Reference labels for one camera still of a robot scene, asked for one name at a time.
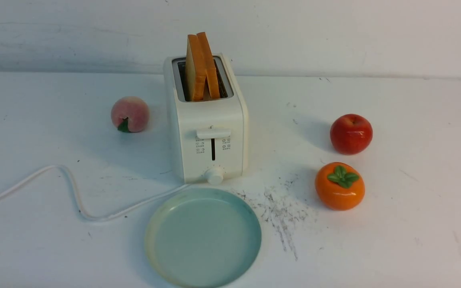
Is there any toast slice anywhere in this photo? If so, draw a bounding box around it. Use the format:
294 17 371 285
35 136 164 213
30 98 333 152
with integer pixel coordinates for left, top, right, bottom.
197 32 220 100
185 34 206 102

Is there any white two-slot toaster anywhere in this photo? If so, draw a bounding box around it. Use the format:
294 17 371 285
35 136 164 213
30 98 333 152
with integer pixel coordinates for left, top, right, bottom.
163 54 249 185

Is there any light green round plate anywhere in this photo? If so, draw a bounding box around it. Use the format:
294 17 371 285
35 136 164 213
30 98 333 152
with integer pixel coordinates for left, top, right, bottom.
144 188 262 288

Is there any pink peach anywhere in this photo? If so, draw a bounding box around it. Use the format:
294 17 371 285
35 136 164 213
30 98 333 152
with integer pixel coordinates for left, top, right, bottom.
110 96 150 133

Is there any orange persimmon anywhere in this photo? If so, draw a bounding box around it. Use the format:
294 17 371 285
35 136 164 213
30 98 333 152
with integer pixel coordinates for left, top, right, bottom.
315 162 365 211

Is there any red apple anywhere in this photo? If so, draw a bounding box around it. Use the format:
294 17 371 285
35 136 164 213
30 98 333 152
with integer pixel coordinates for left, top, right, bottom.
330 114 373 155

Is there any white toaster power cord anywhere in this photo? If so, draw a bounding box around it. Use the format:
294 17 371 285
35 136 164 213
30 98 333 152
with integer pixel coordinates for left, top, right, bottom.
0 164 191 222

